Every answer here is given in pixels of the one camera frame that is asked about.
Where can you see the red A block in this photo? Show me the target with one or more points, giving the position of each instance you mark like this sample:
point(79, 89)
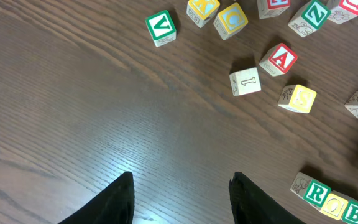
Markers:
point(278, 60)

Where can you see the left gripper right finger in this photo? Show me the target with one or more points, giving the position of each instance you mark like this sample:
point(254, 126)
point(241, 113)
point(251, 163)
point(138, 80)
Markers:
point(251, 205)

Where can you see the green Z block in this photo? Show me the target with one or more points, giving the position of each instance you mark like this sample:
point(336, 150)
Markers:
point(309, 18)

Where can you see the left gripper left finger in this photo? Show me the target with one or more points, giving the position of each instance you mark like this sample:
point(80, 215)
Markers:
point(113, 205)

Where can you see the yellow O block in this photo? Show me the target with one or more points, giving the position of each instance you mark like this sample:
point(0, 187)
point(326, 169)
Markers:
point(334, 205)

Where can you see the plain wood red block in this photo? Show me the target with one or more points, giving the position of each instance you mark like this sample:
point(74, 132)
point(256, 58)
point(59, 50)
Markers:
point(245, 81)

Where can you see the green V block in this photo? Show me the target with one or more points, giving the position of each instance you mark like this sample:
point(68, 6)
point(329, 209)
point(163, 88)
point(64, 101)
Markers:
point(161, 28)

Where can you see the green B block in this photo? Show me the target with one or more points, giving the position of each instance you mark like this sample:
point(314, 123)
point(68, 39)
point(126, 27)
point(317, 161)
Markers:
point(350, 214)

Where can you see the yellow block far left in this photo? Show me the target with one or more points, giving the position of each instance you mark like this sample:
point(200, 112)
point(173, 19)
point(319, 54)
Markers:
point(201, 11)

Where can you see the yellow block centre left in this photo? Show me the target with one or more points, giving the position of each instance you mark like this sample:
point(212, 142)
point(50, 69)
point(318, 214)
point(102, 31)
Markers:
point(297, 98)

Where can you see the yellow C block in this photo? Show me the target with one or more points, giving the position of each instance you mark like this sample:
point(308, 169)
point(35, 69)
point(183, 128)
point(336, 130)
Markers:
point(230, 21)

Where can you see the green R block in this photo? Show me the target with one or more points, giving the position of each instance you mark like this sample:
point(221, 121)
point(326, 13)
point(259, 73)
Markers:
point(310, 190)

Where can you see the red E block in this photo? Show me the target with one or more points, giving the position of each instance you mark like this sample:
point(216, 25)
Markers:
point(272, 8)

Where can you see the red U block left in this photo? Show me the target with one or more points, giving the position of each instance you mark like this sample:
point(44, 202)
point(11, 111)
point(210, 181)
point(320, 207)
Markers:
point(342, 10)

